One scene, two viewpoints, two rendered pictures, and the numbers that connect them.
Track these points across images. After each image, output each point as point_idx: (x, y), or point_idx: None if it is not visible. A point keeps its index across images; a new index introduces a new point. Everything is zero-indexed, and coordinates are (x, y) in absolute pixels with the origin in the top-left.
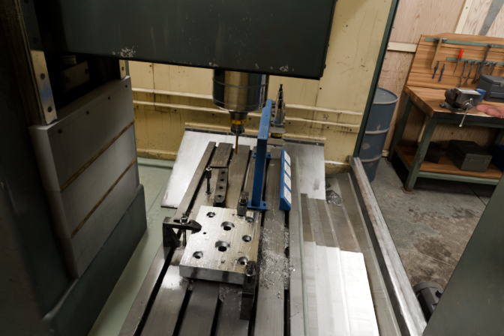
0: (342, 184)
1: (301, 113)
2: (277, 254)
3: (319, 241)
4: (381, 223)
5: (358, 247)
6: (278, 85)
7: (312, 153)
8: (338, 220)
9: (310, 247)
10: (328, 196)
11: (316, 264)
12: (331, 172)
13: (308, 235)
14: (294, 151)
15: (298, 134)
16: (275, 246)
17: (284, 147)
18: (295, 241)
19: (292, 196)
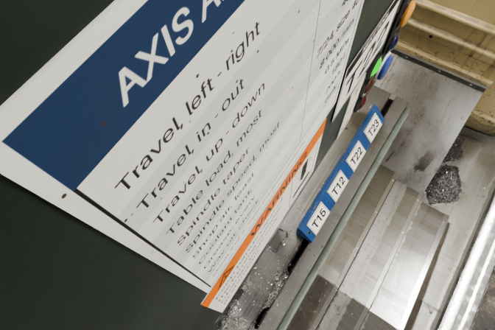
0: (483, 162)
1: (460, 29)
2: (243, 319)
3: (348, 283)
4: (469, 303)
5: (406, 317)
6: None
7: (451, 100)
8: (415, 245)
9: (327, 291)
10: (438, 180)
11: (318, 322)
12: (482, 130)
13: (338, 267)
14: (404, 104)
15: (442, 59)
16: (249, 303)
17: (406, 73)
18: (282, 306)
19: (333, 212)
